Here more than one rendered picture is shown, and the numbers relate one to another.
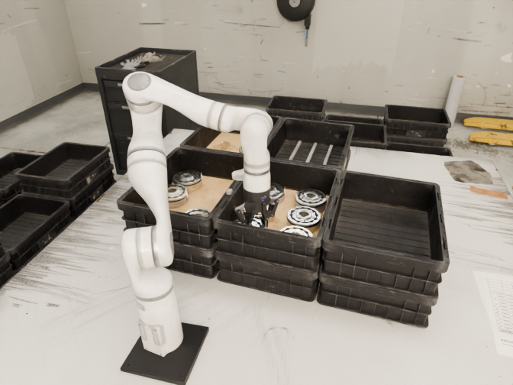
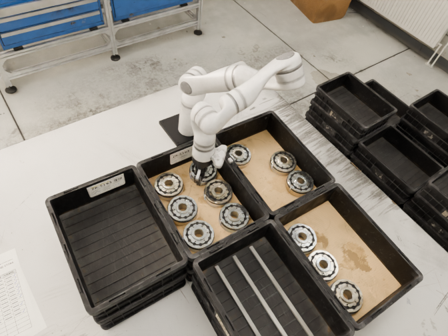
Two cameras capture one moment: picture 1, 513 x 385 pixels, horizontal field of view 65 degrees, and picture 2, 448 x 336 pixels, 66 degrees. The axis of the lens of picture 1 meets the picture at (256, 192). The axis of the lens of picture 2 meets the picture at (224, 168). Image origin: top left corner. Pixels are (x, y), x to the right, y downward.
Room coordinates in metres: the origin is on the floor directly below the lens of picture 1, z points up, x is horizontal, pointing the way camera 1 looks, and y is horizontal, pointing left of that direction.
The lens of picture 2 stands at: (1.41, -0.57, 1.91)
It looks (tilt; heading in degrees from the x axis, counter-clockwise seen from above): 54 degrees down; 122
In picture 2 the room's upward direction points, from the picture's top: 11 degrees clockwise
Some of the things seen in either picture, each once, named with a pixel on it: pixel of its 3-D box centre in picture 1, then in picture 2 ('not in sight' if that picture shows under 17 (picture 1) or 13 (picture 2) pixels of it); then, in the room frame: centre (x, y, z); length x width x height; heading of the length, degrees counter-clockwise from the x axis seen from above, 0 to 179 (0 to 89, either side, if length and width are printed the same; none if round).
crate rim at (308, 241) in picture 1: (282, 195); (201, 191); (1.03, -0.08, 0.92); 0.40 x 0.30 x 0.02; 162
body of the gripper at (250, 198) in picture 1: (256, 198); (202, 161); (0.96, 0.00, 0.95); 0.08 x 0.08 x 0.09
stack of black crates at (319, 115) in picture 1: (295, 133); not in sight; (2.77, -0.29, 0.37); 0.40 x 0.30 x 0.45; 76
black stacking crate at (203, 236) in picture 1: (192, 194); (268, 167); (1.12, 0.21, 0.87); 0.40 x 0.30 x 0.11; 162
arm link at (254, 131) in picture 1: (256, 144); (204, 125); (0.95, 0.00, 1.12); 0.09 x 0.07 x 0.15; 166
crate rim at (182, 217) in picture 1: (191, 180); (271, 159); (1.12, 0.21, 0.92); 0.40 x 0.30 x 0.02; 162
